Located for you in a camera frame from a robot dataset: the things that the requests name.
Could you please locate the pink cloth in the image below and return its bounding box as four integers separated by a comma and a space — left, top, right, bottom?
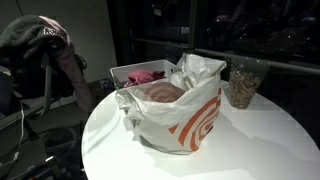
123, 68, 167, 88

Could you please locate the green soft item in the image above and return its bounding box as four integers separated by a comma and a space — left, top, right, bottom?
114, 77, 127, 89

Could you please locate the white plastic bag orange print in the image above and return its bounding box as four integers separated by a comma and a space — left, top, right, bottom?
114, 52, 228, 156

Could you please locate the white plastic basket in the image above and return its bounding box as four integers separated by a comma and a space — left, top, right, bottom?
109, 58, 178, 92

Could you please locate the clear bag of snacks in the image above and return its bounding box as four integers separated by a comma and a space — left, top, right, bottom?
223, 55, 272, 111

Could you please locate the grey and pink jacket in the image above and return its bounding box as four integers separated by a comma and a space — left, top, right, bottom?
0, 14, 95, 113

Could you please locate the grey window post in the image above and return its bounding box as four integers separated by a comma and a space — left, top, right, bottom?
185, 0, 198, 61

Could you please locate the metal window rail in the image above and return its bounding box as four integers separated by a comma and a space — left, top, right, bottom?
131, 37, 320, 77

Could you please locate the thin white cable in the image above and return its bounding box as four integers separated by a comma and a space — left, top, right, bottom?
0, 100, 27, 168

